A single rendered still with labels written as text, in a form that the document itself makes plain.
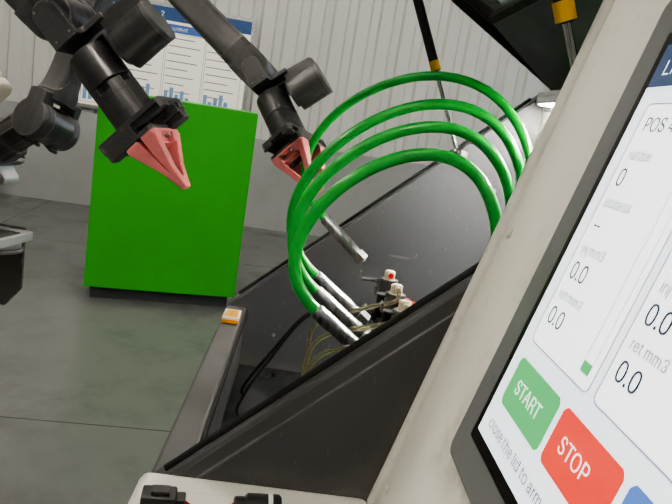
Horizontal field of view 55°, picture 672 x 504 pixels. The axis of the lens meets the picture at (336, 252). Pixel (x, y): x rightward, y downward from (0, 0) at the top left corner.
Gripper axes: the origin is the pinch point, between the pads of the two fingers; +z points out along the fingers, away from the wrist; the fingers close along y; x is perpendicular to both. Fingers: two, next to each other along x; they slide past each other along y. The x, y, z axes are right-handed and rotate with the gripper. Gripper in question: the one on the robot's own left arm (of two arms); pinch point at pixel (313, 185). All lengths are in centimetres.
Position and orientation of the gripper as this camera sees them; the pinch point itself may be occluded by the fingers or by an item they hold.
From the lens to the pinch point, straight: 105.8
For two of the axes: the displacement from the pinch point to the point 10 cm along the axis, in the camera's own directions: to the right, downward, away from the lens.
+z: 3.9, 8.2, -4.2
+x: -7.4, 5.5, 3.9
